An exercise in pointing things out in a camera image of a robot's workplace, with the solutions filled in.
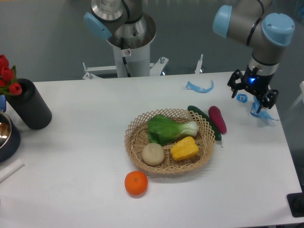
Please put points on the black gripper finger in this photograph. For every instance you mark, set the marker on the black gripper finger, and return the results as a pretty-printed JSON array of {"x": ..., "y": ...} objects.
[
  {"x": 235, "y": 82},
  {"x": 267, "y": 99}
]

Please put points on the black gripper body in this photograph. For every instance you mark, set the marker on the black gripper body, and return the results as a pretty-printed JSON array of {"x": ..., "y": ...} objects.
[{"x": 257, "y": 84}]

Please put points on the yellow bell pepper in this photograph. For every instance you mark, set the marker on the yellow bell pepper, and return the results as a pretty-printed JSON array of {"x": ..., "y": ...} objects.
[{"x": 184, "y": 149}]

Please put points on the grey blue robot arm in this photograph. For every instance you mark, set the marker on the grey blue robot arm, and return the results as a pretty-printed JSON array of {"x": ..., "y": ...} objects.
[{"x": 267, "y": 34}]

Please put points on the blue tangled ribbon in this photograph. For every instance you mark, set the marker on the blue tangled ribbon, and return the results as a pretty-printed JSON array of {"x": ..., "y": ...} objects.
[{"x": 263, "y": 114}]

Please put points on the purple eggplant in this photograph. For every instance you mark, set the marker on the purple eggplant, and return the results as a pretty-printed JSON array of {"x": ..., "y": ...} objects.
[{"x": 216, "y": 117}]

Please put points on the blue ribbon strip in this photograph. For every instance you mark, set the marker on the blue ribbon strip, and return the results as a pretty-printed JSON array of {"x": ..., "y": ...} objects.
[{"x": 191, "y": 86}]

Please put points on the dark green cucumber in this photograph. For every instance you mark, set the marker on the dark green cucumber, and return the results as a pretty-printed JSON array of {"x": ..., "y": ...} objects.
[{"x": 217, "y": 133}]

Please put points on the green bok choy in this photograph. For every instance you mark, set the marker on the green bok choy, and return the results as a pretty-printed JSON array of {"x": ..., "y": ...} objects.
[{"x": 163, "y": 130}]

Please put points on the black device at table edge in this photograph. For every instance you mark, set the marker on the black device at table edge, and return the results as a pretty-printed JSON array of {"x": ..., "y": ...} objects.
[{"x": 296, "y": 204}]

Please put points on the beige round bun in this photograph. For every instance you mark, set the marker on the beige round bun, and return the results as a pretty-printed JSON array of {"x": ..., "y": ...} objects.
[{"x": 153, "y": 154}]

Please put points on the orange tangerine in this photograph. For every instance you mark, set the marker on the orange tangerine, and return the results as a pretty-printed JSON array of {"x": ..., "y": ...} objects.
[{"x": 136, "y": 183}]

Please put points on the black cylindrical vase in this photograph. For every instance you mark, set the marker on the black cylindrical vase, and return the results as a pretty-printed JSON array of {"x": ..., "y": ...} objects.
[{"x": 30, "y": 106}]

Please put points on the red tulip flowers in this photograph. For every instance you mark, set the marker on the red tulip flowers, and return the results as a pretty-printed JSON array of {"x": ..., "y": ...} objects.
[{"x": 9, "y": 84}]

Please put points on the blue object at left edge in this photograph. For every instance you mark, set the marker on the blue object at left edge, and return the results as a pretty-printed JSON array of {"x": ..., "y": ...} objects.
[{"x": 3, "y": 105}]

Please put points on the dark bowl with metal inside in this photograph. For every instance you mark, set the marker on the dark bowl with metal inside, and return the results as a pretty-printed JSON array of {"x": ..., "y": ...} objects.
[{"x": 9, "y": 137}]

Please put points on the white flat stick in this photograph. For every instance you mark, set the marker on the white flat stick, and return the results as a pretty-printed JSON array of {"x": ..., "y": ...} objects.
[{"x": 9, "y": 169}]

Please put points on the white metal frame bracket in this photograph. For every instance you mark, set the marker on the white metal frame bracket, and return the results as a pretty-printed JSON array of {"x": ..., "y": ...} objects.
[{"x": 127, "y": 68}]

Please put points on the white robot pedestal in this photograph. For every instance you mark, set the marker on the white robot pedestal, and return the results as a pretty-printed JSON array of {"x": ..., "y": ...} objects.
[{"x": 133, "y": 40}]

